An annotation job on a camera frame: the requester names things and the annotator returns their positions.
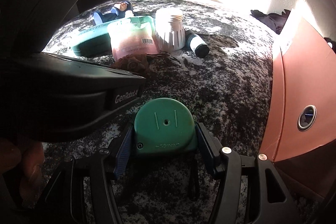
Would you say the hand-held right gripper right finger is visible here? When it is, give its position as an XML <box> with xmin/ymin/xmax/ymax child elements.
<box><xmin>196</xmin><ymin>122</ymin><xmax>286</xmax><ymax>224</ymax></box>

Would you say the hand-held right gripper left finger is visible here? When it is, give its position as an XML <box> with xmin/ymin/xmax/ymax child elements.
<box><xmin>34</xmin><ymin>123</ymin><xmax>134</xmax><ymax>224</ymax></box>

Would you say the green tape measure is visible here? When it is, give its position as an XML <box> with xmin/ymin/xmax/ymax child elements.
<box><xmin>134</xmin><ymin>97</ymin><xmax>200</xmax><ymax>201</ymax></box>

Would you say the orange storage box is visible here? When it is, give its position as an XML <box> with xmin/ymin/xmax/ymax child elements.
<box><xmin>259</xmin><ymin>7</ymin><xmax>336</xmax><ymax>203</ymax></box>

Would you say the white ribbed container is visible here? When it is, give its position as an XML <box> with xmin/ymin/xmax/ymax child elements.
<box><xmin>155</xmin><ymin>8</ymin><xmax>185</xmax><ymax>52</ymax></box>

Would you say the person's left hand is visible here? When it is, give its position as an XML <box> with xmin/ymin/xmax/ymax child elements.
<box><xmin>0</xmin><ymin>139</ymin><xmax>45</xmax><ymax>198</ymax></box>

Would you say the teal glasses case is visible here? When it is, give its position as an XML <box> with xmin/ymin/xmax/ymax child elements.
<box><xmin>71</xmin><ymin>22</ymin><xmax>113</xmax><ymax>58</ymax></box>

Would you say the brown dried rose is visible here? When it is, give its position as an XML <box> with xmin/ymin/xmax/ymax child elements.
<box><xmin>110</xmin><ymin>53</ymin><xmax>181</xmax><ymax>75</ymax></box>

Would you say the pink pouch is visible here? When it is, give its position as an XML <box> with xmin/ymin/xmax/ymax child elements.
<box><xmin>107</xmin><ymin>15</ymin><xmax>160</xmax><ymax>62</ymax></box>

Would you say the small dark bottle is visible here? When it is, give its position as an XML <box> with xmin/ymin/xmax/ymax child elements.
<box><xmin>185</xmin><ymin>30</ymin><xmax>210</xmax><ymax>58</ymax></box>

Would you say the blue toy figurine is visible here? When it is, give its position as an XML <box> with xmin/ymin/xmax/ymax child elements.
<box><xmin>94</xmin><ymin>1</ymin><xmax>134</xmax><ymax>25</ymax></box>

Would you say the black cloth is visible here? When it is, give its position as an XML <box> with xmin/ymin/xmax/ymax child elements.
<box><xmin>251</xmin><ymin>9</ymin><xmax>290</xmax><ymax>34</ymax></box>

